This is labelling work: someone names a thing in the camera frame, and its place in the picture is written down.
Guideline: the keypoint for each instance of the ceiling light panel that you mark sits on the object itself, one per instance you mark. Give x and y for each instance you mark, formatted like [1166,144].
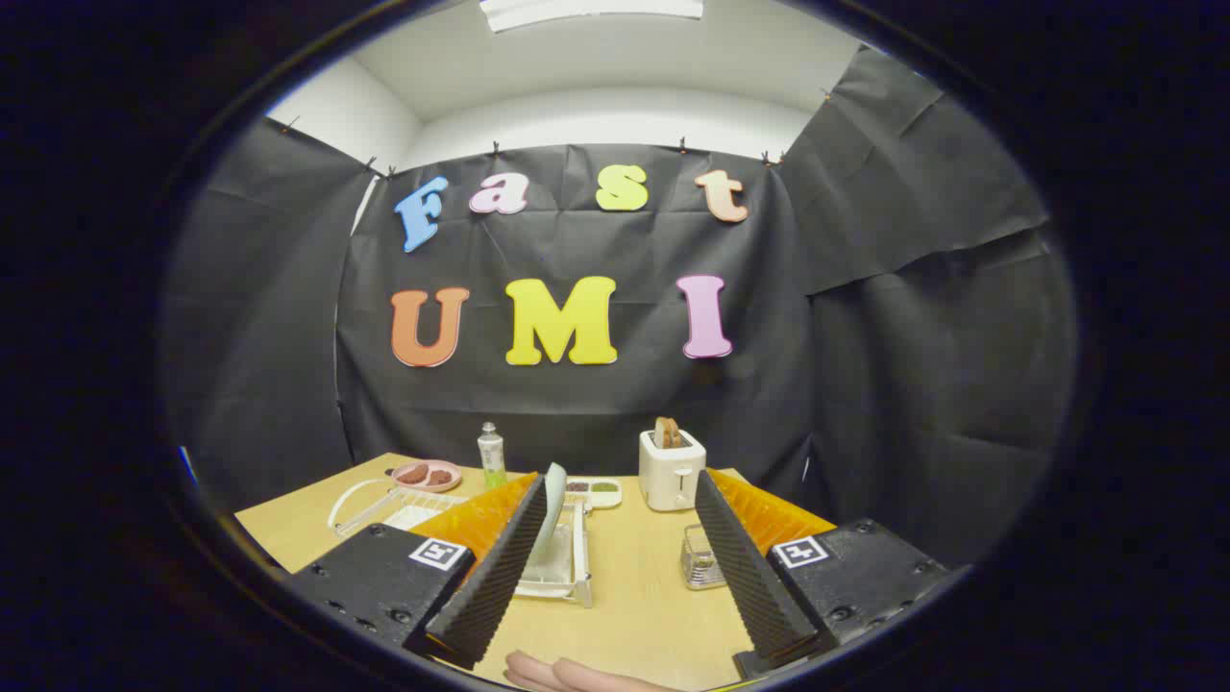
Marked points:
[586,12]

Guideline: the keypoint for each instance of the white divided grain tray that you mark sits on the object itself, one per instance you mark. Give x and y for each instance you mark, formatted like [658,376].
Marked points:
[594,500]

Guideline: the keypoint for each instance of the pale green plate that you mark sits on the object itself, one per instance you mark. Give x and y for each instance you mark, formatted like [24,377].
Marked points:
[553,509]

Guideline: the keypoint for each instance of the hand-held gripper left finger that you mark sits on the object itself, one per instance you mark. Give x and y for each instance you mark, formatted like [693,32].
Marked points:
[490,586]

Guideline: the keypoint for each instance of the black backdrop cloth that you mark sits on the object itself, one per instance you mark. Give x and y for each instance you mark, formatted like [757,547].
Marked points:
[625,404]

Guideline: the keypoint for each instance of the computer monitor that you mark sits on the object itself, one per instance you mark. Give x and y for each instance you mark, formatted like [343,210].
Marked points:
[187,466]

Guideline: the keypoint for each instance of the brown meat piece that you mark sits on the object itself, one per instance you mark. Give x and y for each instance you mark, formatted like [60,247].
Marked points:
[412,474]
[440,477]

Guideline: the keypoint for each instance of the white toaster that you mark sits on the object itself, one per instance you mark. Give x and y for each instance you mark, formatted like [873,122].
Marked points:
[670,476]

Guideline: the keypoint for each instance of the white drip tray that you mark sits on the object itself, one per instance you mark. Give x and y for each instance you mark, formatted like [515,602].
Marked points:
[413,517]

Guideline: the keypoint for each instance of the brown bread slice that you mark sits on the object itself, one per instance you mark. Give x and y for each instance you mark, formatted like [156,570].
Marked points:
[668,432]

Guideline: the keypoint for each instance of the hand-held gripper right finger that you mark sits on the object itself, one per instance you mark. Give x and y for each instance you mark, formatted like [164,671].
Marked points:
[754,586]

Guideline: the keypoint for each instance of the pink plate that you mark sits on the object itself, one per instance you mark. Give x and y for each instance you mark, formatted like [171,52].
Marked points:
[428,486]

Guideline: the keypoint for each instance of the clear bottle with green liquid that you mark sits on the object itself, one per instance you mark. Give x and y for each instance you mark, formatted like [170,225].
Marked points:
[492,457]

